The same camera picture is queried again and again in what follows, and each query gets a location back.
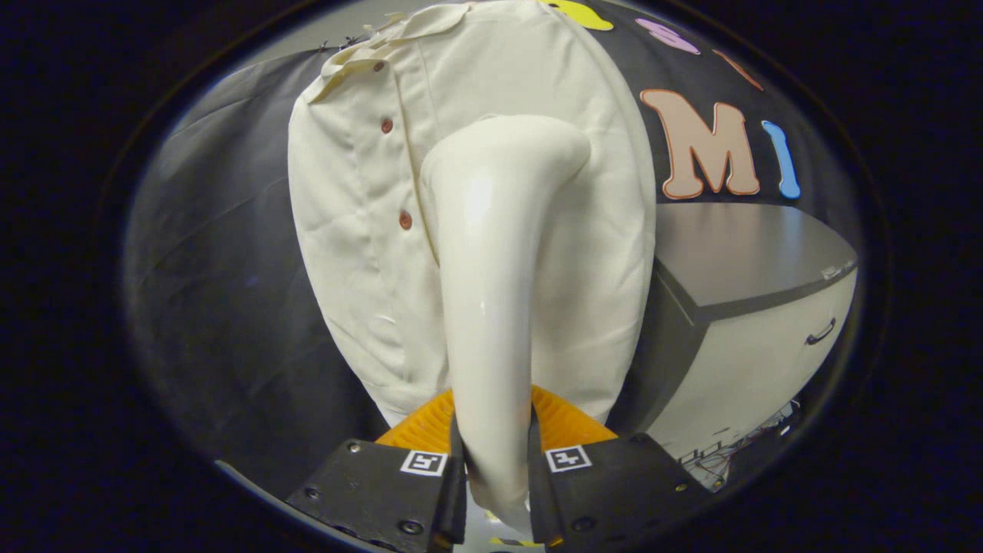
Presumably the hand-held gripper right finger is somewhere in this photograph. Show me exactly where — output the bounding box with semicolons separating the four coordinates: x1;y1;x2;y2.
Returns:
528;384;711;548

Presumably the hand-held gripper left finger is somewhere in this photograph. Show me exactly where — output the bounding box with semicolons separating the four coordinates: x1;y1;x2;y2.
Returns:
286;388;468;553

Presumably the cream button-up shirt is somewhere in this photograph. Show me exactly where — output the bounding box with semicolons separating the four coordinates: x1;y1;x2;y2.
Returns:
288;0;657;427

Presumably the white cabinet with grey top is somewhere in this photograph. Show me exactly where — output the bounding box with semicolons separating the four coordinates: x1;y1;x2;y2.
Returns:
611;201;859;469

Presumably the tangle of thin cables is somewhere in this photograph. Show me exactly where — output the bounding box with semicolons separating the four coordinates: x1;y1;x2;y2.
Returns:
680;399;801;492

